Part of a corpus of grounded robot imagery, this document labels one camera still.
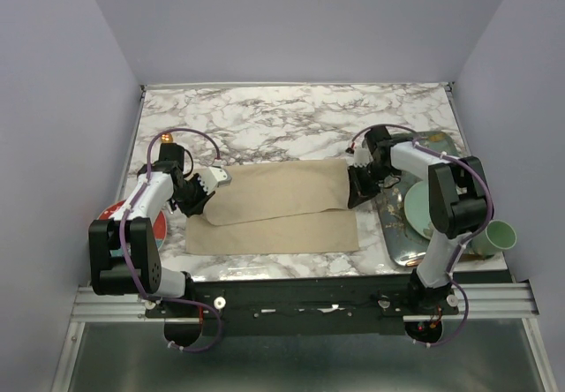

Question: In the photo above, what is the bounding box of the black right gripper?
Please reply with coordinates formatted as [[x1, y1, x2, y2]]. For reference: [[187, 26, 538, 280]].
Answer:
[[346, 162, 396, 208]]

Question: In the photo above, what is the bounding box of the beige linen napkin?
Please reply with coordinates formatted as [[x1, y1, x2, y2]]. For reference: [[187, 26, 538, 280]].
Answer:
[[185, 159, 359, 256]]

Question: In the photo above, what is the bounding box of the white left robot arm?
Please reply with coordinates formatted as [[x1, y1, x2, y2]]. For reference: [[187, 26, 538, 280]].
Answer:
[[88, 143, 231, 317]]

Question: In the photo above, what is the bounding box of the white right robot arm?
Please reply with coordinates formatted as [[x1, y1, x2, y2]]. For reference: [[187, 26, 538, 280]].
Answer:
[[346, 124, 493, 314]]

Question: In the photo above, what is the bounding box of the red and blue round plate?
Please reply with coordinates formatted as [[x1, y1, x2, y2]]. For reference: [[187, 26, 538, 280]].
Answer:
[[97, 200, 168, 257]]

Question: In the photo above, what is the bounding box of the mint green plate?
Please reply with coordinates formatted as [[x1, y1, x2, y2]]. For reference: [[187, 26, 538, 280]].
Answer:
[[403, 181, 433, 239]]

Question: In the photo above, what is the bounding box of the floral teal serving tray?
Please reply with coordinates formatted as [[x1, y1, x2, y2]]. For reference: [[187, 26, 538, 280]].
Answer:
[[374, 130, 498, 268]]

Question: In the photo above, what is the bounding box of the gold spoon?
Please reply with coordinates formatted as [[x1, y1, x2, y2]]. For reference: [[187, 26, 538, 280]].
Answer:
[[160, 132, 175, 144]]

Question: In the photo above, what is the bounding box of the mint green cup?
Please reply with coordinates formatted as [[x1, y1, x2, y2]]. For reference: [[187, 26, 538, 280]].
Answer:
[[471, 220, 517, 257]]

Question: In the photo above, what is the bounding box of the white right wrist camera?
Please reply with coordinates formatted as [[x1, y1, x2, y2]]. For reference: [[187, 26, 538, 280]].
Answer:
[[353, 147, 372, 168]]

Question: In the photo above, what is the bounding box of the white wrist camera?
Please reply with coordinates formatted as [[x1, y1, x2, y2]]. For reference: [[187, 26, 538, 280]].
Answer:
[[199, 166, 232, 194], [353, 147, 372, 168]]

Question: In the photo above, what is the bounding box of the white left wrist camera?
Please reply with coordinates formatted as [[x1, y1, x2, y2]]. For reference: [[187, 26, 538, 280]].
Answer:
[[199, 166, 232, 194]]

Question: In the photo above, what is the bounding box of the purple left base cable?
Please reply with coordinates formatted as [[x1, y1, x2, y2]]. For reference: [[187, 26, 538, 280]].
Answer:
[[158, 301, 224, 353]]

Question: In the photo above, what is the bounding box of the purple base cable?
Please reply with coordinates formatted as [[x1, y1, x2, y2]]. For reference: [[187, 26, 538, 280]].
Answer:
[[412, 276, 469, 350], [158, 301, 224, 353]]

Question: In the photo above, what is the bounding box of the black mounting base plate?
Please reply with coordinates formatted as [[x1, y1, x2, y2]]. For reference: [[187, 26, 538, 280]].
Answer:
[[146, 275, 459, 345]]

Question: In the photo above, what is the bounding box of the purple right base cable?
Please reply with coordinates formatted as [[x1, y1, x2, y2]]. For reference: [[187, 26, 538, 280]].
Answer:
[[412, 276, 469, 350]]

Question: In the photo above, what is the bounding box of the aluminium frame rail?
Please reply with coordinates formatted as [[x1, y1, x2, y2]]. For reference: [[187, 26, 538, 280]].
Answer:
[[71, 283, 539, 323]]

